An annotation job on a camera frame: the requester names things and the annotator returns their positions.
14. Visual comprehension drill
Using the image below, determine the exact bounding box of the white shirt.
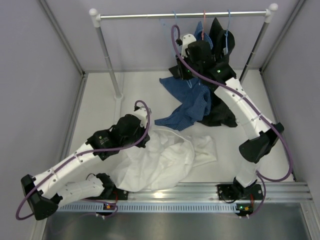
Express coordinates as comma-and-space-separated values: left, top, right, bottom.
107, 128, 217, 192

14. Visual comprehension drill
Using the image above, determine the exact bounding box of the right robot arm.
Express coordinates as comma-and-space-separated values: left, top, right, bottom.
173, 38, 284, 203

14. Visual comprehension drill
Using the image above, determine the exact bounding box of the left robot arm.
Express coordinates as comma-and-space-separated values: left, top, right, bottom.
18, 109, 151, 221

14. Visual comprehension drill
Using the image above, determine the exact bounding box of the pink hanger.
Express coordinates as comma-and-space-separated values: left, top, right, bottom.
201, 10, 212, 43

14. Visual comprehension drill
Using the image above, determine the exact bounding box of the light blue hanger with black shirt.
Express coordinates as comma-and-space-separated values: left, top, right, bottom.
224, 9, 231, 55

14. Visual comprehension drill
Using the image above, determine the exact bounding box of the blue checked shirt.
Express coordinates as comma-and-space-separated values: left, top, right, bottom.
154, 20, 215, 132

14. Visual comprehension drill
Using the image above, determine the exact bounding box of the black shirt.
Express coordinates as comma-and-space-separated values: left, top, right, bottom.
194, 18, 237, 128

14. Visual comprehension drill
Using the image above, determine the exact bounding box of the white clothes rack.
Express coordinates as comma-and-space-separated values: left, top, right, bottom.
88, 2, 279, 101

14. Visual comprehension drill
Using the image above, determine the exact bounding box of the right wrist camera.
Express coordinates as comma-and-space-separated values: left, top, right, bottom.
176, 33, 197, 59

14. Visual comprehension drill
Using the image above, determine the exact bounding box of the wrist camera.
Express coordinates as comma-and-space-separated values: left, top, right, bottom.
176, 33, 197, 59
133, 106, 148, 128

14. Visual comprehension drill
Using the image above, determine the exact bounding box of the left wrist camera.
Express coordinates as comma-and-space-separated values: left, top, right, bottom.
133, 106, 148, 128

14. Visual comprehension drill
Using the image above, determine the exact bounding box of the perforated cable duct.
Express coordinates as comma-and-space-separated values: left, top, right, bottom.
57, 201, 250, 214

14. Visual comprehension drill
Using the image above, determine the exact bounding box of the right aluminium frame post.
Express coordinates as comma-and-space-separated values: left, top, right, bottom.
262, 0, 320, 182

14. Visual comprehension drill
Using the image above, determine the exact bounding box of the aluminium frame post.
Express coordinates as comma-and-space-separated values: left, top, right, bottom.
262, 0, 320, 182
37, 0, 88, 121

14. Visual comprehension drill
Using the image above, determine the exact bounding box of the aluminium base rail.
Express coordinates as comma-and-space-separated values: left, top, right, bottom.
127, 182, 313, 203

